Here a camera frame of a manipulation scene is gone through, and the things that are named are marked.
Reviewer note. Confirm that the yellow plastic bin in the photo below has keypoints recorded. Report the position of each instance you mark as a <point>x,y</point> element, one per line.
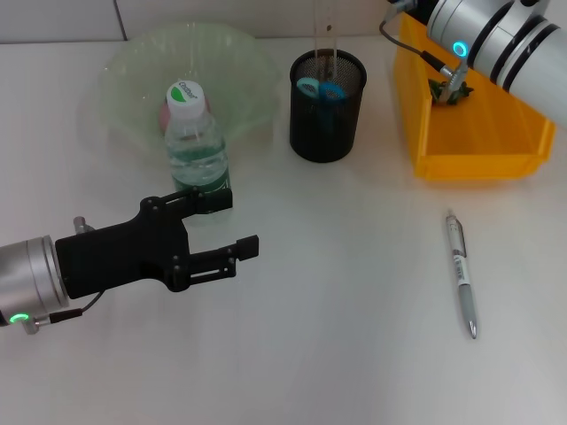
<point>478,133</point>

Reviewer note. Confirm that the green plastic wrapper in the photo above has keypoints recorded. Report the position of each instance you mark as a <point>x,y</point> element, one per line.
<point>436,90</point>

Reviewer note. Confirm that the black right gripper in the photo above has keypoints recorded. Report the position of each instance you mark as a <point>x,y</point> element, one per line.
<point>421,9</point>

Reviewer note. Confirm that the clear green-label water bottle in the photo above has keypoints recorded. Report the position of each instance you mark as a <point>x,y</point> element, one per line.
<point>199,159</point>

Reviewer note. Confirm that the pink toy peach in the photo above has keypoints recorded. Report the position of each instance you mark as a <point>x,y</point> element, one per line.
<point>163,117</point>

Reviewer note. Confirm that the grey ballpoint pen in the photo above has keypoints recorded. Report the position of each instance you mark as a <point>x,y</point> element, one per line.
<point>463,274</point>

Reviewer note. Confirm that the green translucent fruit bowl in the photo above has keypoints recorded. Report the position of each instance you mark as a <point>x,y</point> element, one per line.
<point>221,66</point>

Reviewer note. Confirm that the black mesh pen holder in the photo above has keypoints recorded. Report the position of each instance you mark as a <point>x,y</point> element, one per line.
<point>325,133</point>

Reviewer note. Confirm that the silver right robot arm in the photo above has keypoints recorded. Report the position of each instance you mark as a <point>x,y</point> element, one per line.
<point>509,40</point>

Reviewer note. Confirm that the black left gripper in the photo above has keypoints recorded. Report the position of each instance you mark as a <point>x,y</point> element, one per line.
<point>124,261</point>

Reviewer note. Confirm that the transparent plastic ruler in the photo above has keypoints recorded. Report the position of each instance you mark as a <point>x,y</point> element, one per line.
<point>325,26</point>

